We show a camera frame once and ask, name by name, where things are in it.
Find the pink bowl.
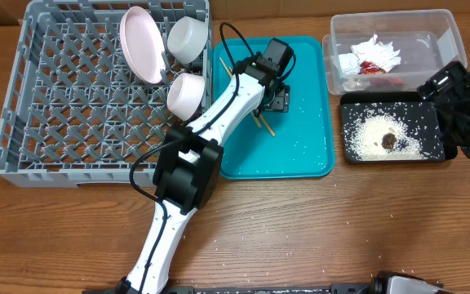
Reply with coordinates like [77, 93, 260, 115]
[166, 73, 205, 121]

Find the grey-white bowl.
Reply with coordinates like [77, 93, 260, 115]
[167, 16, 208, 64]

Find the teal plastic tray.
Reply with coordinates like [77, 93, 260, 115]
[220, 36, 335, 180]

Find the white napkin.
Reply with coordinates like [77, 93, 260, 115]
[339, 34, 401, 75]

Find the grey dishwasher rack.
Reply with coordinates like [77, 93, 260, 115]
[0, 0, 213, 188]

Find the wooden chopstick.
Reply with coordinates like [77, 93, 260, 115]
[219, 57, 262, 128]
[225, 66, 276, 137]

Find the red snack wrapper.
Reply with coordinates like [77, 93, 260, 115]
[359, 61, 404, 87]

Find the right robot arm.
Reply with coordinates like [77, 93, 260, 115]
[370, 61, 470, 160]

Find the pink round plate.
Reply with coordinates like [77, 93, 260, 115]
[119, 6, 166, 84]

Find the pile of rice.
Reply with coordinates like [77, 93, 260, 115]
[344, 101, 442, 161]

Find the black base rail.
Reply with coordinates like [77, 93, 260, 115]
[82, 281, 375, 294]

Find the black food waste tray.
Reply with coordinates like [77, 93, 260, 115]
[339, 90, 459, 165]

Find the clear plastic bin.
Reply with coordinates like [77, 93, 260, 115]
[322, 9, 468, 96]

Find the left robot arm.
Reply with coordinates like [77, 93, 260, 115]
[124, 38, 296, 293]

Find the brown food scrap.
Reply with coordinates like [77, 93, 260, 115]
[381, 133, 397, 150]

